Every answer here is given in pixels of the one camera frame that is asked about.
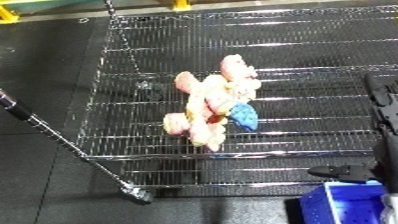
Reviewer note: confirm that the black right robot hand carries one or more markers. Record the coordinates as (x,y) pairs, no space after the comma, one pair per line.
(388,133)

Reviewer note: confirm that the pink soft toy blue patch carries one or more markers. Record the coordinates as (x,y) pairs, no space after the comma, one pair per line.
(207,100)

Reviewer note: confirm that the pale right robot arm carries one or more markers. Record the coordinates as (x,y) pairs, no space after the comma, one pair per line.
(391,210)

